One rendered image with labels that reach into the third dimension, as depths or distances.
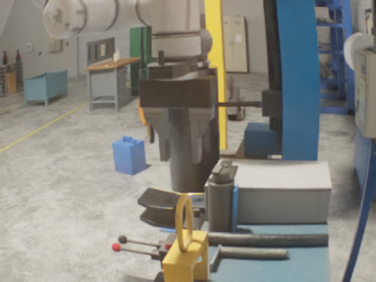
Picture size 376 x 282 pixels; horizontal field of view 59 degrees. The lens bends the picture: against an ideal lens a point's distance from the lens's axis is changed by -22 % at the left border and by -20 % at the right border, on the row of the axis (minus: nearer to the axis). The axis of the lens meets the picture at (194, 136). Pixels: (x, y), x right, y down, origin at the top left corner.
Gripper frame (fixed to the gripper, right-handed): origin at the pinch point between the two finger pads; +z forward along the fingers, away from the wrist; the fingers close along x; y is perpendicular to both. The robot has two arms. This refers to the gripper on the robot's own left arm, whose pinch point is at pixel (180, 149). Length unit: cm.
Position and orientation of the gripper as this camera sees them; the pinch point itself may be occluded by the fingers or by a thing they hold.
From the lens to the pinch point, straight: 75.5
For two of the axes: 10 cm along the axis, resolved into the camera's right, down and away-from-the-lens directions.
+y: 2.4, -2.9, 9.3
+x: -9.7, -0.4, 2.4
